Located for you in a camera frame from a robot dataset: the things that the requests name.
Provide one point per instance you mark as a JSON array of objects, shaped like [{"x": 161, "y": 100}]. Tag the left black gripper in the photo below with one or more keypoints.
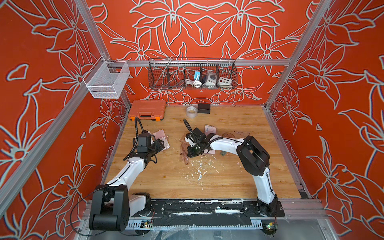
[{"x": 159, "y": 146}]

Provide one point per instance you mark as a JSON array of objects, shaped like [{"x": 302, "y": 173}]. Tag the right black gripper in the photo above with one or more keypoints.
[{"x": 190, "y": 153}]

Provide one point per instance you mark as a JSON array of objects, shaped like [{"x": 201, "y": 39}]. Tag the pink banknote bundle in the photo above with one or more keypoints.
[{"x": 162, "y": 136}]

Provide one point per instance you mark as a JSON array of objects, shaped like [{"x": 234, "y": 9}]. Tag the pink tinted straight ruler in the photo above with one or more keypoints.
[{"x": 184, "y": 153}]

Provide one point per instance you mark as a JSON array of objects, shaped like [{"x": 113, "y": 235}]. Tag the pink tinted triangle ruler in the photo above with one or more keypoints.
[{"x": 183, "y": 140}]

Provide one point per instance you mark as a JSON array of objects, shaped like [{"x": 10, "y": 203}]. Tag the clear protractor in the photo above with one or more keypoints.
[{"x": 228, "y": 135}]

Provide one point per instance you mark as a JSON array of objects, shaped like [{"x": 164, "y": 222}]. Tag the clear triangle ruler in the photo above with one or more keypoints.
[{"x": 243, "y": 135}]

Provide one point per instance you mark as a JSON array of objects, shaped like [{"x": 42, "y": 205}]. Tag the pink ruler set pouch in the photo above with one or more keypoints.
[{"x": 210, "y": 130}]

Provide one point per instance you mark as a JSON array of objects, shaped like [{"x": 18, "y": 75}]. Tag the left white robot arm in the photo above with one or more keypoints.
[{"x": 112, "y": 206}]

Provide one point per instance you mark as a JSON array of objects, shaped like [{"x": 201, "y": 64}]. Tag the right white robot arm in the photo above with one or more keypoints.
[{"x": 254, "y": 158}]

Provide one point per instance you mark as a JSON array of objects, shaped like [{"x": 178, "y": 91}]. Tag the clear tape roll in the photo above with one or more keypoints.
[{"x": 191, "y": 112}]

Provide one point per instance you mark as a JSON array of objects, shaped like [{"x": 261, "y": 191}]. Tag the small black box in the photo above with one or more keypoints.
[{"x": 204, "y": 108}]

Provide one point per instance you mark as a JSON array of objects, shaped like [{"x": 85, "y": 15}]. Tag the orange plastic tool case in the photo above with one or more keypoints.
[{"x": 148, "y": 110}]

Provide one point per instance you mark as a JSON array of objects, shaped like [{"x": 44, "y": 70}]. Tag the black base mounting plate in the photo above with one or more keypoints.
[{"x": 246, "y": 207}]

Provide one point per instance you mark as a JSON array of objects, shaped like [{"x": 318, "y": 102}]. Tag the white button box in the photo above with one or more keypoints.
[{"x": 225, "y": 82}]

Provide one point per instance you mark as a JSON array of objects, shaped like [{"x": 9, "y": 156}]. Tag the blue small box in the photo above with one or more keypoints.
[{"x": 197, "y": 75}]

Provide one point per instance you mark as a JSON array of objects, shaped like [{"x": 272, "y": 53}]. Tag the black wire wall basket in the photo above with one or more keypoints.
[{"x": 177, "y": 73}]

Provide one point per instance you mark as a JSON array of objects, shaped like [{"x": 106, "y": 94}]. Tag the clear plastic wall bin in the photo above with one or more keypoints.
[{"x": 104, "y": 84}]

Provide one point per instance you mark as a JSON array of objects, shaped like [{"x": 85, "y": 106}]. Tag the white cable duct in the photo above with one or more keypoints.
[{"x": 146, "y": 226}]

